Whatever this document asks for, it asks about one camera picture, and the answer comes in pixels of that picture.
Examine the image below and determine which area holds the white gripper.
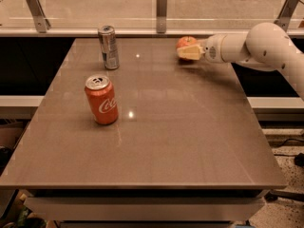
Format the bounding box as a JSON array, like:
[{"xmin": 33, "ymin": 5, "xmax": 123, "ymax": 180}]
[{"xmin": 177, "ymin": 34, "xmax": 225, "ymax": 63}]

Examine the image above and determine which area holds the red apple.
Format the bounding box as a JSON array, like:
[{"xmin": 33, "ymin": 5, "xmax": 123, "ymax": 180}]
[{"xmin": 176, "ymin": 36, "xmax": 198, "ymax": 50}]

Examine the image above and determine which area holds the white drawer front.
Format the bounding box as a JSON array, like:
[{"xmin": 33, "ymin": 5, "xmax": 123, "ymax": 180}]
[{"xmin": 25, "ymin": 198, "xmax": 264, "ymax": 221}]

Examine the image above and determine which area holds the silver slim drink can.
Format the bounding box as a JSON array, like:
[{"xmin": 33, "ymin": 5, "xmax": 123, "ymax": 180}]
[{"xmin": 98, "ymin": 26, "xmax": 120, "ymax": 70}]

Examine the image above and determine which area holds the black cable on floor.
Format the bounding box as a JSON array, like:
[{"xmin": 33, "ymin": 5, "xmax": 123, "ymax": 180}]
[{"xmin": 273, "ymin": 138, "xmax": 304, "ymax": 167}]

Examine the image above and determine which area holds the middle metal rail bracket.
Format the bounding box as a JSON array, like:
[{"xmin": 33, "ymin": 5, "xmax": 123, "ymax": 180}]
[{"xmin": 156, "ymin": 0, "xmax": 167, "ymax": 33}]

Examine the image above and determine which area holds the red coke can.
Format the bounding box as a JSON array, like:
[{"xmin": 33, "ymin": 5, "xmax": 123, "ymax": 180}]
[{"xmin": 85, "ymin": 74, "xmax": 119, "ymax": 124}]

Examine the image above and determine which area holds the left metal rail bracket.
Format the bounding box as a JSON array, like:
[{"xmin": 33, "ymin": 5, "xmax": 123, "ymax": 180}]
[{"xmin": 26, "ymin": 0, "xmax": 50, "ymax": 33}]

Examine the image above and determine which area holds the metal rail bracket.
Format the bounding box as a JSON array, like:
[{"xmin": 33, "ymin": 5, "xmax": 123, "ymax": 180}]
[
  {"xmin": 275, "ymin": 0, "xmax": 300, "ymax": 31},
  {"xmin": 156, "ymin": 0, "xmax": 167, "ymax": 33},
  {"xmin": 26, "ymin": 0, "xmax": 50, "ymax": 33}
]

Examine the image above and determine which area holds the right metal rail bracket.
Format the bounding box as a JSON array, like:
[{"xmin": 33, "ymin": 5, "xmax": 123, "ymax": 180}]
[{"xmin": 275, "ymin": 0, "xmax": 300, "ymax": 31}]

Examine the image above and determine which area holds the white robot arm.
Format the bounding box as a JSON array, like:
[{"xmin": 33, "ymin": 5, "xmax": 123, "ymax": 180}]
[{"xmin": 177, "ymin": 23, "xmax": 304, "ymax": 99}]

